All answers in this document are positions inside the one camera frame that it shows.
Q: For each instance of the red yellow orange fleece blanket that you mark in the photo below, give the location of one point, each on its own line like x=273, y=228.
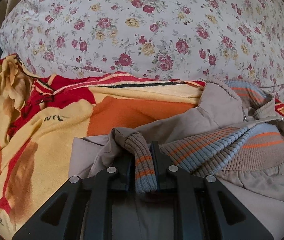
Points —
x=41, y=117

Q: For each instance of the floral white duvet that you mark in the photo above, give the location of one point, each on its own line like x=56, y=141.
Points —
x=158, y=39

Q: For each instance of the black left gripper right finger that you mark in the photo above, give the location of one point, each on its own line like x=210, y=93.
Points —
x=203, y=208

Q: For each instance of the beige jacket with striped trim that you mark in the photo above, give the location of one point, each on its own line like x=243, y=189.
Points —
x=234, y=133

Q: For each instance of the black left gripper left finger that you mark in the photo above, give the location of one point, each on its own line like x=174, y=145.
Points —
x=82, y=208

